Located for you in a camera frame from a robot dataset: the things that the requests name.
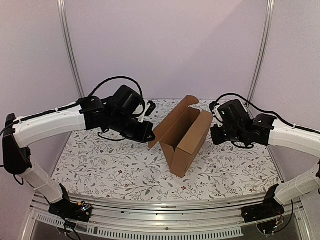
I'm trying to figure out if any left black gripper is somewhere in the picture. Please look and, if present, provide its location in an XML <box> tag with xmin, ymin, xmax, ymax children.
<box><xmin>109</xmin><ymin>111</ymin><xmax>157</xmax><ymax>144</ymax></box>

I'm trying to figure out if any brown cardboard paper box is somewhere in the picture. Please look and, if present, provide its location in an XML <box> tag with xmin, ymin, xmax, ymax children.
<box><xmin>148</xmin><ymin>95</ymin><xmax>213</xmax><ymax>178</ymax></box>

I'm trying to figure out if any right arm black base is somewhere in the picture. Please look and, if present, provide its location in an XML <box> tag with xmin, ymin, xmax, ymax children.
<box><xmin>241</xmin><ymin>184</ymin><xmax>285</xmax><ymax>223</ymax></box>

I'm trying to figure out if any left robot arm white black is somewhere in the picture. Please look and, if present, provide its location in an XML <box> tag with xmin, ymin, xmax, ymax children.
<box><xmin>1</xmin><ymin>85</ymin><xmax>156</xmax><ymax>217</ymax></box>

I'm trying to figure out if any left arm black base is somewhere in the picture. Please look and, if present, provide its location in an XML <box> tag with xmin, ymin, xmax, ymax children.
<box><xmin>48</xmin><ymin>184</ymin><xmax>93</xmax><ymax>223</ymax></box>

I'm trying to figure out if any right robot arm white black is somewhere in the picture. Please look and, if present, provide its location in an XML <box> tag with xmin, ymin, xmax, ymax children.
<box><xmin>209</xmin><ymin>99</ymin><xmax>320</xmax><ymax>218</ymax></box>

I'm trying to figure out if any floral patterned table mat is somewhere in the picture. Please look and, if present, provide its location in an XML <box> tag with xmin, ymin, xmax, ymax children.
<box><xmin>52</xmin><ymin>129</ymin><xmax>281</xmax><ymax>202</ymax></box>

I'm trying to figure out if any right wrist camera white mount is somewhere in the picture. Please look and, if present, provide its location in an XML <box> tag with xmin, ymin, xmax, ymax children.
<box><xmin>209</xmin><ymin>101</ymin><xmax>224</xmax><ymax>128</ymax></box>

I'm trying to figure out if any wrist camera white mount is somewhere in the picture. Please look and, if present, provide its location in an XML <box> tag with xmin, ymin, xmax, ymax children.
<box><xmin>133</xmin><ymin>100</ymin><xmax>156</xmax><ymax>123</ymax></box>
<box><xmin>209</xmin><ymin>101</ymin><xmax>224</xmax><ymax>128</ymax></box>

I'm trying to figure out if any right black braided cable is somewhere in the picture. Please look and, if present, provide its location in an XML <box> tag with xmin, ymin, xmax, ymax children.
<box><xmin>213</xmin><ymin>93</ymin><xmax>320</xmax><ymax>133</ymax></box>

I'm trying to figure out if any black braided cable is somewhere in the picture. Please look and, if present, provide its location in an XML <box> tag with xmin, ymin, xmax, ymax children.
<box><xmin>213</xmin><ymin>93</ymin><xmax>320</xmax><ymax>133</ymax></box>
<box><xmin>86</xmin><ymin>76</ymin><xmax>146</xmax><ymax>106</ymax></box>

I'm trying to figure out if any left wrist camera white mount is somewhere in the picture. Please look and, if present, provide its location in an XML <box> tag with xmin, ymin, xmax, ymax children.
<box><xmin>133</xmin><ymin>100</ymin><xmax>156</xmax><ymax>123</ymax></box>

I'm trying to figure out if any left black braided cable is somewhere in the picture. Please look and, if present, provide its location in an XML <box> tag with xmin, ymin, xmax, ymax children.
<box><xmin>86</xmin><ymin>76</ymin><xmax>146</xmax><ymax>106</ymax></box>

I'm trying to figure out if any front aluminium rail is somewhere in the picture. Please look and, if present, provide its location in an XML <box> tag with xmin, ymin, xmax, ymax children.
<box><xmin>20</xmin><ymin>193</ymin><xmax>313</xmax><ymax>240</ymax></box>

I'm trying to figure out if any right aluminium frame post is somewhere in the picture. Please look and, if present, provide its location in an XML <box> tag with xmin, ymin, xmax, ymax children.
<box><xmin>244</xmin><ymin>0</ymin><xmax>275</xmax><ymax>102</ymax></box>

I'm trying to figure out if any aluminium frame post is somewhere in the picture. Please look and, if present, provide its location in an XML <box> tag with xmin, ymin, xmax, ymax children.
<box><xmin>244</xmin><ymin>0</ymin><xmax>275</xmax><ymax>102</ymax></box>
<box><xmin>56</xmin><ymin>0</ymin><xmax>85</xmax><ymax>98</ymax></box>

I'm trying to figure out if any left aluminium frame post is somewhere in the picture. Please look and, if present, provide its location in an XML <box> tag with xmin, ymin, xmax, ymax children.
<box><xmin>56</xmin><ymin>0</ymin><xmax>85</xmax><ymax>98</ymax></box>

